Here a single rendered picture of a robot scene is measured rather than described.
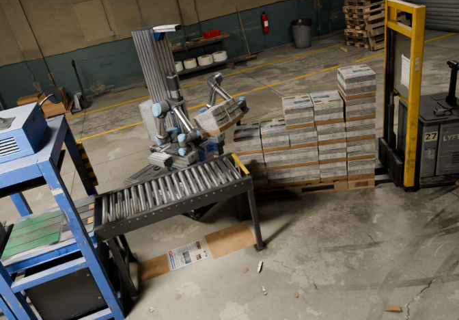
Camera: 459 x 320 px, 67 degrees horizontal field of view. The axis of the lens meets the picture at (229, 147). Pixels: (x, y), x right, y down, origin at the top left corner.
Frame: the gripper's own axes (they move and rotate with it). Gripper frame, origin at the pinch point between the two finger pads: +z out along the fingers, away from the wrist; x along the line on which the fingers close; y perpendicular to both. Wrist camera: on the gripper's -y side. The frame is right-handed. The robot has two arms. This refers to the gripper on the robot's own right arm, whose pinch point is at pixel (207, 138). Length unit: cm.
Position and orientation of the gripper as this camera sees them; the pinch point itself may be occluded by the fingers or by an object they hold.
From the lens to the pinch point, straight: 345.1
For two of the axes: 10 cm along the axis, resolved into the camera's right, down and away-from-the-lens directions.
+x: -6.5, 1.7, 7.4
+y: -4.5, -8.7, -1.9
